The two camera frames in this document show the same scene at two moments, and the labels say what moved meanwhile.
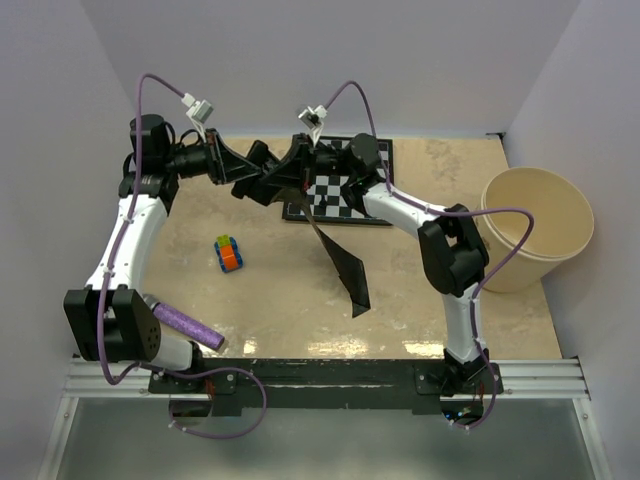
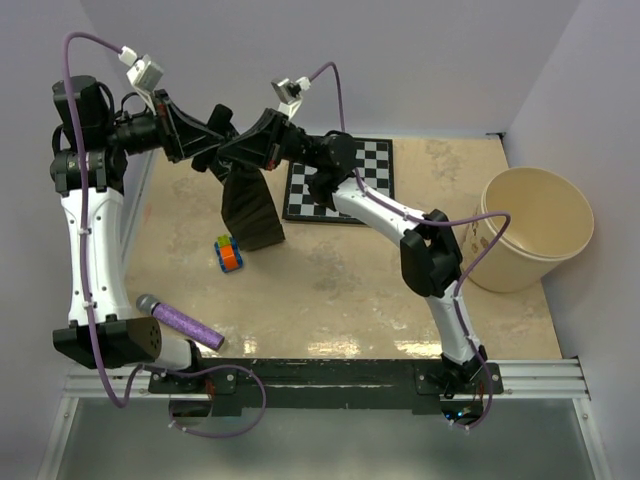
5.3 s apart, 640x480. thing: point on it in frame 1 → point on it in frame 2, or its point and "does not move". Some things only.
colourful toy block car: x=228 y=252 does not move
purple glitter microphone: x=183 y=324 does not move
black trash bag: x=351 y=270 → x=249 y=209
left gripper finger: x=260 y=153 → x=220 y=121
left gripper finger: x=255 y=189 → x=208 y=161
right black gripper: x=297 y=169 → x=265 y=144
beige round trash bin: x=563 y=224 does not move
